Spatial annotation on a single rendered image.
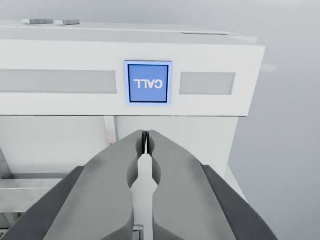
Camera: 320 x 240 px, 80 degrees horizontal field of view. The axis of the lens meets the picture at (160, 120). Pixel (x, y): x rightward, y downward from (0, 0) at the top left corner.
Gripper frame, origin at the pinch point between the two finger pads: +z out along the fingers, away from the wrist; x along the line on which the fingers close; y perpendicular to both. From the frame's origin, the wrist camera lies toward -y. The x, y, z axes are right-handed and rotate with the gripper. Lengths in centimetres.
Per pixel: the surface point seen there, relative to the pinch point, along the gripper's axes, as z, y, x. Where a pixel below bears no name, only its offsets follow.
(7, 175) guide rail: 25, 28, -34
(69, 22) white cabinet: 52, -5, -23
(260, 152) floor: 109, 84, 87
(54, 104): 12.6, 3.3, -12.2
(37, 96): 12.6, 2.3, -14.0
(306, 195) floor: 109, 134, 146
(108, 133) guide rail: 23.6, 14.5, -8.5
